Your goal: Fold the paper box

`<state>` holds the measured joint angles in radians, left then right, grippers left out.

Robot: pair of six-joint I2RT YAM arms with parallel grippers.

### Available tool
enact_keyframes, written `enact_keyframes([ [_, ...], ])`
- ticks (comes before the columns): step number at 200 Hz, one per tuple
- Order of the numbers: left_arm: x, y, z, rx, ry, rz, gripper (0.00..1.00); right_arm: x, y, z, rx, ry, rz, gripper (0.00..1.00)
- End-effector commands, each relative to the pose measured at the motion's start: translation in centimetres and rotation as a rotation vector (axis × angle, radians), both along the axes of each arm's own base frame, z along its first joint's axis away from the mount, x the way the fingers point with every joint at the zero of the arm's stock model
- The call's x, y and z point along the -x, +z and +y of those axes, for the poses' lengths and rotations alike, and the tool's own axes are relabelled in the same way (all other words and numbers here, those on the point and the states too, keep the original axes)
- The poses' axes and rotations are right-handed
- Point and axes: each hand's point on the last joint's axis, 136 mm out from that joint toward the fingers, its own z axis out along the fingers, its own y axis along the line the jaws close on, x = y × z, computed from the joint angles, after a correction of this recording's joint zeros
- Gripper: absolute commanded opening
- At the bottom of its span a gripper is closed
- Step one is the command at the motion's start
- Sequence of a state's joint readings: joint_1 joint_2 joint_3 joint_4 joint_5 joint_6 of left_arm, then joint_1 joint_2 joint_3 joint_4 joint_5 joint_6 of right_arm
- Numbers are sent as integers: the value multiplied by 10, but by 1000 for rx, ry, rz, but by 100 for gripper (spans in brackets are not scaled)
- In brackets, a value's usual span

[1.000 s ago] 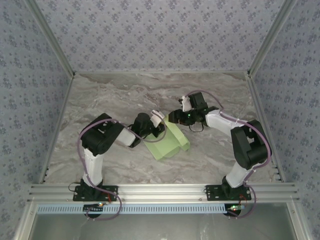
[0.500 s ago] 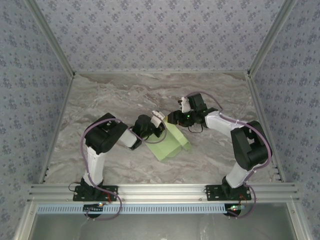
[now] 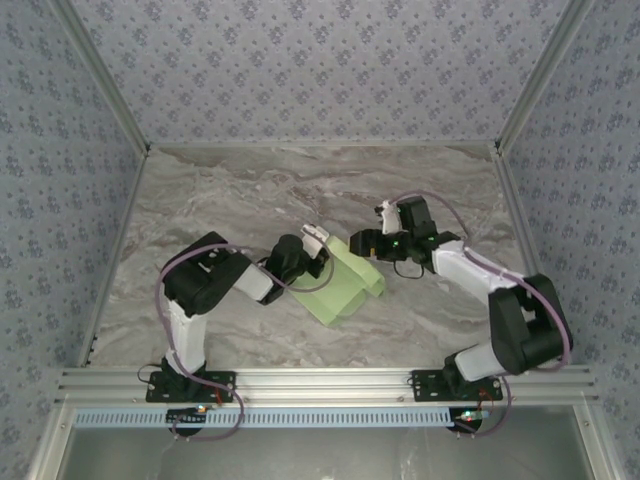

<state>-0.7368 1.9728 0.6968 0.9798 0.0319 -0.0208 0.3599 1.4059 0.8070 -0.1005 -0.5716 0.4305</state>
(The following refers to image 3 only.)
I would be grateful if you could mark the small black circuit board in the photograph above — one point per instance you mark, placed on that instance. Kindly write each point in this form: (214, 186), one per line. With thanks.
(182, 419)
(467, 424)

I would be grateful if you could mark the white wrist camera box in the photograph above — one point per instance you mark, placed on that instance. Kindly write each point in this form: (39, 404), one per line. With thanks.
(389, 217)
(315, 240)

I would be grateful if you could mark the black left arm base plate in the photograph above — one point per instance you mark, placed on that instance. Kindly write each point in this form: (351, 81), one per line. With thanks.
(227, 395)

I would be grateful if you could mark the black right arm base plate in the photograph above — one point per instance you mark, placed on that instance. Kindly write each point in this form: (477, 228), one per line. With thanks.
(425, 392)

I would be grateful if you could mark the aluminium frame post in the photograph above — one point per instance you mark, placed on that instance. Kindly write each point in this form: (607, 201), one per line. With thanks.
(107, 75)
(537, 75)

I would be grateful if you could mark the thin aluminium table back rail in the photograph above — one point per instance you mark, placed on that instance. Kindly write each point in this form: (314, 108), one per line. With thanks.
(320, 144)

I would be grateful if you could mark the aluminium lower frame bar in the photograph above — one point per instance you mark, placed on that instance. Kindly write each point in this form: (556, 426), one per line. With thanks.
(595, 440)
(50, 445)

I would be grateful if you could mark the aluminium table side rail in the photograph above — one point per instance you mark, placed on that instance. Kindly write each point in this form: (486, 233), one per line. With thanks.
(529, 250)
(119, 250)

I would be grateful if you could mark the aluminium mounting beam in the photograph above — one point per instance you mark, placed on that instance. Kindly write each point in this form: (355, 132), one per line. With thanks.
(320, 385)

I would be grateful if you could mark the grey metal panel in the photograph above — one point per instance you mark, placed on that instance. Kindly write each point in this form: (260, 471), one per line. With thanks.
(320, 455)

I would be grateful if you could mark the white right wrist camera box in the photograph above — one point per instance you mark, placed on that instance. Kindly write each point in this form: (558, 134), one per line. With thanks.
(389, 217)

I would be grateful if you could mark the light green paper box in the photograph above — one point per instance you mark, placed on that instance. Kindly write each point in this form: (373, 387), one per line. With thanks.
(345, 285)

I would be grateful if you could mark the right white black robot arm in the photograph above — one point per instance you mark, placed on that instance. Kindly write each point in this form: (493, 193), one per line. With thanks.
(525, 330)

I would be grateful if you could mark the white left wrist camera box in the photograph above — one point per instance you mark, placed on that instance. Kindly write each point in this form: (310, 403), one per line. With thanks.
(315, 240)

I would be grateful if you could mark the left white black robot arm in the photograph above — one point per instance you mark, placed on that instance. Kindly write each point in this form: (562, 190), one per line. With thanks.
(187, 335)

